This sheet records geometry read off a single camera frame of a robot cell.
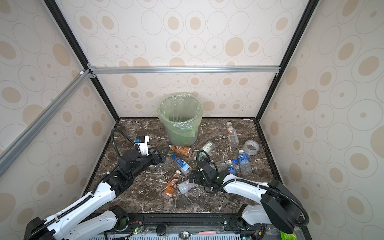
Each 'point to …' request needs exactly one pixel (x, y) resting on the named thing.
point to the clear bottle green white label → (233, 138)
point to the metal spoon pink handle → (186, 235)
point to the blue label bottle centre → (182, 164)
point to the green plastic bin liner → (181, 113)
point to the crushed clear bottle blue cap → (234, 169)
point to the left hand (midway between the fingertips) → (167, 147)
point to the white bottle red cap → (186, 186)
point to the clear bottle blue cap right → (245, 166)
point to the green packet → (288, 236)
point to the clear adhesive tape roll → (251, 147)
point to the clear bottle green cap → (208, 147)
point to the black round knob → (161, 229)
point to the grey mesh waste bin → (175, 138)
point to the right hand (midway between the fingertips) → (195, 178)
